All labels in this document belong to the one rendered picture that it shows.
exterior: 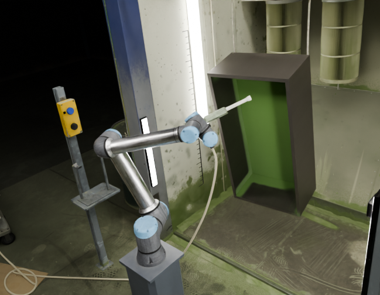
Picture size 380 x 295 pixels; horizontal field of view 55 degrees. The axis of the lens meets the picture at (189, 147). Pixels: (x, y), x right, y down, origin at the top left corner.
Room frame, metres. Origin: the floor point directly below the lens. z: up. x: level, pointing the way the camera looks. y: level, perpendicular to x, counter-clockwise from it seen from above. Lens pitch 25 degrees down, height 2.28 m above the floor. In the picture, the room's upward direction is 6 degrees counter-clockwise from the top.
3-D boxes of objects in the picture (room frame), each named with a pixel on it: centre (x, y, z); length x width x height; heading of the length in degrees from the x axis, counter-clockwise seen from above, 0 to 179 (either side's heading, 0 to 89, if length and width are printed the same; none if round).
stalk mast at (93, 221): (2.57, 0.88, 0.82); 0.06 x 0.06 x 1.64; 45
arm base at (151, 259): (1.87, 0.33, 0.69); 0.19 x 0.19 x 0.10
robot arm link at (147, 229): (1.88, 0.33, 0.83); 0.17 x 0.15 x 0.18; 165
